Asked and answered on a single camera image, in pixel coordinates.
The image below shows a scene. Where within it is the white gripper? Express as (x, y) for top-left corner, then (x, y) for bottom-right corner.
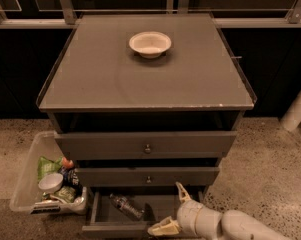
(147, 182), (222, 240)

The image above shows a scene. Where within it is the clear plastic water bottle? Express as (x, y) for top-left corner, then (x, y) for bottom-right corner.
(109, 193), (144, 221)

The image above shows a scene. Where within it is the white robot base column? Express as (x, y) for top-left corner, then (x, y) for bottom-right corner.
(281, 91), (301, 131)

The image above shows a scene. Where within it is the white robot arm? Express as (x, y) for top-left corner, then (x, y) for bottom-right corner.
(148, 182), (291, 240)

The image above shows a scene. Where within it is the grey bottom drawer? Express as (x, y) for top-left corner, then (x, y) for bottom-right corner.
(81, 187), (211, 240)

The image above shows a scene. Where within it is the grey drawer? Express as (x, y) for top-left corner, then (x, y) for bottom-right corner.
(54, 131), (236, 160)
(76, 167), (219, 187)
(81, 187), (211, 240)

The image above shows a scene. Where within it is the grey top drawer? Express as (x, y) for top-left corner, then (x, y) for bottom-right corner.
(54, 131), (236, 160)

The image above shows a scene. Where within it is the grey middle drawer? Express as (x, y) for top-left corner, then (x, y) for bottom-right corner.
(76, 167), (219, 187)

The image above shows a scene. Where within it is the grey drawer cabinet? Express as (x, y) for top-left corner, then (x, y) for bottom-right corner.
(35, 13), (258, 198)

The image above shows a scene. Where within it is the white bowl on counter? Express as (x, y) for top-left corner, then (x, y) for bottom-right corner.
(129, 31), (172, 59)

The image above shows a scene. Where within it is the green packet lower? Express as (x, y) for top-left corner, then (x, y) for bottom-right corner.
(52, 186), (76, 203)

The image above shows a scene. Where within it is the dark blue snack bag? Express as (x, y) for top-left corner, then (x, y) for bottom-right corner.
(59, 167), (82, 194)

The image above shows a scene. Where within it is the orange item in bin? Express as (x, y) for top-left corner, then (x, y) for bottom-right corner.
(62, 157), (74, 169)

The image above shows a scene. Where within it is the small white bowl in bin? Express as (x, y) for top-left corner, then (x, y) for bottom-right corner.
(38, 173), (63, 193)

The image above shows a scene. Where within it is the clear plastic storage bin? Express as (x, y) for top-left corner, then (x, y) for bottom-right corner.
(10, 131), (87, 215)

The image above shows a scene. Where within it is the green snack bag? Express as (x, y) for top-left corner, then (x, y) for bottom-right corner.
(37, 156), (62, 181)

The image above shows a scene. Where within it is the metal window rail frame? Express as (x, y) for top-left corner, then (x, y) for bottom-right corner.
(0, 0), (301, 28)

